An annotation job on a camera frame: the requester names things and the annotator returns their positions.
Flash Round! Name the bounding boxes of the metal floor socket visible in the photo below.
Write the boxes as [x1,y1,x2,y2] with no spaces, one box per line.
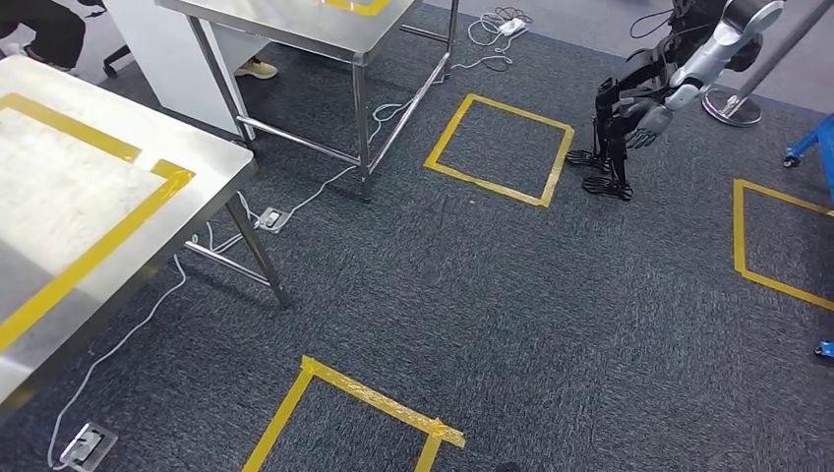
[58,422,120,472]
[255,206,292,234]

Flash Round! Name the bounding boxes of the steel workbench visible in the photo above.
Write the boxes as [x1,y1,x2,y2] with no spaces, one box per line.
[154,0,460,204]
[0,55,292,418]

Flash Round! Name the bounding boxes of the black chair base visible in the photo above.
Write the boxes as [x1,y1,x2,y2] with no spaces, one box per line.
[102,45,133,80]

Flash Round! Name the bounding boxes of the black silver humanoid robot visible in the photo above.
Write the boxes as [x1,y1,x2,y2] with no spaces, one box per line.
[565,0,787,204]

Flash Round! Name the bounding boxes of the white desk panel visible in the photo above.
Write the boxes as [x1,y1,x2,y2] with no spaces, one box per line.
[103,0,271,142]

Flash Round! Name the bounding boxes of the white power cable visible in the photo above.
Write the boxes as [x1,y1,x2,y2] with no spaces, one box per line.
[46,6,536,470]

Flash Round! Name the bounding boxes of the chrome barrier post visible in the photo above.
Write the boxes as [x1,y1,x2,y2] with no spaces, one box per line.
[702,0,834,128]

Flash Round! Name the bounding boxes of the yellow floor tape square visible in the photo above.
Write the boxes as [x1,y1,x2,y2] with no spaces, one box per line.
[241,355,467,472]
[423,92,576,208]
[733,178,834,313]

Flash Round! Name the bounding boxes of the person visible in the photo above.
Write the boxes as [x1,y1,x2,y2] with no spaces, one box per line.
[0,0,89,73]
[234,57,279,81]

